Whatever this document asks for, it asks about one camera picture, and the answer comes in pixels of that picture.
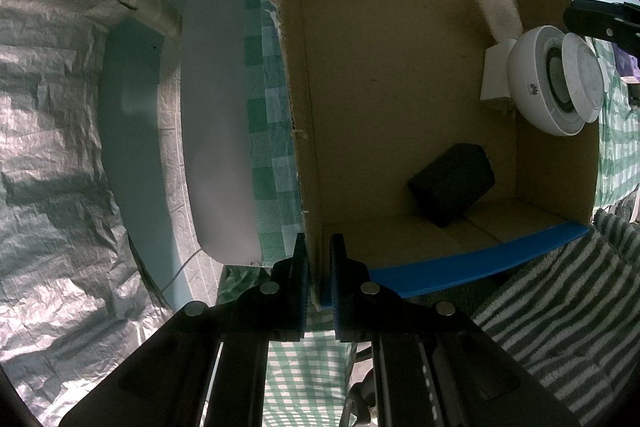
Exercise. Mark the dark grey plug charger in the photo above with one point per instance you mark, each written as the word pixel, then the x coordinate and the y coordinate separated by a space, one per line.
pixel 452 184

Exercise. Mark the silver foil sheet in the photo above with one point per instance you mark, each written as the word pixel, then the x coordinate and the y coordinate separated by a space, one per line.
pixel 50 157

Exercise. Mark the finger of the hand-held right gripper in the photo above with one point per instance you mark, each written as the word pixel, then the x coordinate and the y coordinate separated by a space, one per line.
pixel 605 24

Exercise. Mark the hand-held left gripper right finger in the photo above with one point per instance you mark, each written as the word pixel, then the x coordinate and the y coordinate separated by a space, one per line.
pixel 340 277

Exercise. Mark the beige power bank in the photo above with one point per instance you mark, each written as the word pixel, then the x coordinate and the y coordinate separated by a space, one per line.
pixel 495 7

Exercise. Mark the blue-rimmed cardboard box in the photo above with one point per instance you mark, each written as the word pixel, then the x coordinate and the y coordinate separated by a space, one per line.
pixel 390 57

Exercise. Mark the purple tissue pack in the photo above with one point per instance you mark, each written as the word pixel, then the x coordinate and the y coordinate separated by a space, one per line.
pixel 627 64

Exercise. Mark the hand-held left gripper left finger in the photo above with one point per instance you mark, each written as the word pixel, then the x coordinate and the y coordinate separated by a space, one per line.
pixel 300 277

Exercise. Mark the green checkered cloth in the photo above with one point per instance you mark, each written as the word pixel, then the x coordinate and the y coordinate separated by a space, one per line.
pixel 262 107

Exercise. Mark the white square adapter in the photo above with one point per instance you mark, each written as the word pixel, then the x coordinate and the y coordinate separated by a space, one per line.
pixel 495 77

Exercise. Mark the striped clothing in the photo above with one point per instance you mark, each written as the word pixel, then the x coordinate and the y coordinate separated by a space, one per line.
pixel 550 307

